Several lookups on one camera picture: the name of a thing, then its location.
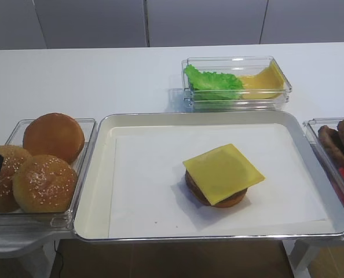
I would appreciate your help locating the sesame top bun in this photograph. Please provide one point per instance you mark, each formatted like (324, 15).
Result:
(44, 184)

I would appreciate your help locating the sesame bun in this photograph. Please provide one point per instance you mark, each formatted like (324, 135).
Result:
(13, 157)
(44, 184)

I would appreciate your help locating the green lettuce leaf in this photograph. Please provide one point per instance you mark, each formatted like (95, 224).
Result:
(213, 86)

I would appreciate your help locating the clear plastic lettuce cheese container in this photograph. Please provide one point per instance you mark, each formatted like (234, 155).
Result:
(239, 66)

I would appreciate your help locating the sesame bun in container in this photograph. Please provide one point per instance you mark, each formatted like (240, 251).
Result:
(13, 157)

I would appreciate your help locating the clear plastic bun container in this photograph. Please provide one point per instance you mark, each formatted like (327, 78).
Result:
(19, 222)

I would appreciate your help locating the plain brown bun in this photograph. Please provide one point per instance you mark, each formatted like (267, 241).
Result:
(54, 134)

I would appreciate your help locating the silver metal tray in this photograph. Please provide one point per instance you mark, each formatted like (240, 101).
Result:
(94, 211)

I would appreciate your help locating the white parchment paper sheet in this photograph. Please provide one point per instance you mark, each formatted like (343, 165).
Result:
(150, 198)

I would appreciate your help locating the brown burger patty on tray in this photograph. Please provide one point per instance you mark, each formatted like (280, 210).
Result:
(193, 187)

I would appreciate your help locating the yellow cheese slice on burger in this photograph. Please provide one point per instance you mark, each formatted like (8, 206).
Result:
(222, 172)

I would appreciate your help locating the bottom burger bun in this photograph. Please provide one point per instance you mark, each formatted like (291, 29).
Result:
(226, 203)

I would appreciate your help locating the yellow cheese slice in container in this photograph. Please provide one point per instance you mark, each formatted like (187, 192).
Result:
(264, 84)

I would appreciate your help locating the brown patty left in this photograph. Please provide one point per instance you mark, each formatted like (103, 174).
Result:
(332, 144)

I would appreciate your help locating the clear plastic patty tomato container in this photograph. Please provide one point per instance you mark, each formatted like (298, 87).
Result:
(335, 183)

